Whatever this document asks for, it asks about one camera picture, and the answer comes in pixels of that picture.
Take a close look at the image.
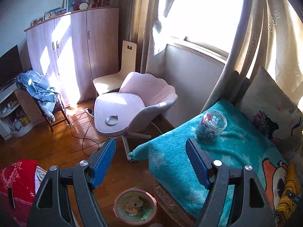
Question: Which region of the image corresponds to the teal cartoon fleece blanket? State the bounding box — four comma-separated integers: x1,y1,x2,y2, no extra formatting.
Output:
130,100,289,226

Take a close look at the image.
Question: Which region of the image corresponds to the yellow striped knit sweater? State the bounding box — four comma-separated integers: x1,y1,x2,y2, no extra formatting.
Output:
275,162,303,227

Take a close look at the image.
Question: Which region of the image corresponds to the pink shell swivel chair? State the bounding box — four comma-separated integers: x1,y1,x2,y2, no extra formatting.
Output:
94,72,178,161

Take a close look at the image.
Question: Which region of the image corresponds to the girl print cushion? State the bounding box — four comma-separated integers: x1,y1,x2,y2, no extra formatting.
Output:
236,66,302,144

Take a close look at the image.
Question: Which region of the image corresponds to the black floor cable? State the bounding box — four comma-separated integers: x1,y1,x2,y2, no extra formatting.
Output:
69,107,106,157

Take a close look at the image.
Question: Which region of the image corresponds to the pink round bin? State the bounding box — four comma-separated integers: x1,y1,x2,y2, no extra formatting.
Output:
113,187,157,226

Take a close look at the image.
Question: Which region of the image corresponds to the beige curtain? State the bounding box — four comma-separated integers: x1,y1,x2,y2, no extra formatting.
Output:
129,0,302,108

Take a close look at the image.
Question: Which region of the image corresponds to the clear glass jar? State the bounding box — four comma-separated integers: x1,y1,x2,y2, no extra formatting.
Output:
196,110,227,142

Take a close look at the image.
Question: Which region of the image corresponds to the white tv shelf unit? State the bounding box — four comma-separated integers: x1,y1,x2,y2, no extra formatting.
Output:
1,83,34,140

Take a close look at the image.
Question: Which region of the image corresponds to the dark wooden chair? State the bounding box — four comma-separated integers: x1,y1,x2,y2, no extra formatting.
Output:
32,94,71,132

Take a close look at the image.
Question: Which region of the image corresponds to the tape roll ring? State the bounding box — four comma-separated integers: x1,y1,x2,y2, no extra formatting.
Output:
105,114,120,127

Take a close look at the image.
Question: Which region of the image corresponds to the wooden wardrobe cabinet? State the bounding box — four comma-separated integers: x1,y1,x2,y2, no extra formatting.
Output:
25,7,119,106

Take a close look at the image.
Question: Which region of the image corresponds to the black television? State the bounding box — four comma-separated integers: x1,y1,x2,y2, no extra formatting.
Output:
0,45,24,88

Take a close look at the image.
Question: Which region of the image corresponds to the blue plaid cloth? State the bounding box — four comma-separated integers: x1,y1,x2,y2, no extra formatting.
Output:
16,70,59,122

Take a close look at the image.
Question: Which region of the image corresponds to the red patterned fabric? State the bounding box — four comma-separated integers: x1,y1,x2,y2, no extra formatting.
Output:
1,159,38,226

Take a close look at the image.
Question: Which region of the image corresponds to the light wooden chair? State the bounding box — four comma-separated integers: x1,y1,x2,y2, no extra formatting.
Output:
92,40,138,97

